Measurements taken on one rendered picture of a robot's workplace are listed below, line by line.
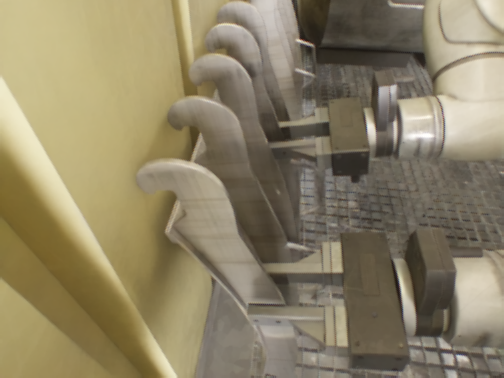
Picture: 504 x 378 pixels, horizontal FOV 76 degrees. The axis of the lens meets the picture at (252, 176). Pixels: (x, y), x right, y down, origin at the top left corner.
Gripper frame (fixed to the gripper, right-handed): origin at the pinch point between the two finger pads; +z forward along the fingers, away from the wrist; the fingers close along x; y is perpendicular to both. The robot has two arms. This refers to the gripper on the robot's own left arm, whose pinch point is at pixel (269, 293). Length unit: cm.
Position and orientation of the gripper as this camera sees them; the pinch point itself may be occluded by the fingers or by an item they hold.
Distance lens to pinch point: 39.1
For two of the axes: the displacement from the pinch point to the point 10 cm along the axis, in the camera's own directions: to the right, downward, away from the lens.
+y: 2.0, 6.9, 6.9
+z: -9.7, 0.6, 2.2
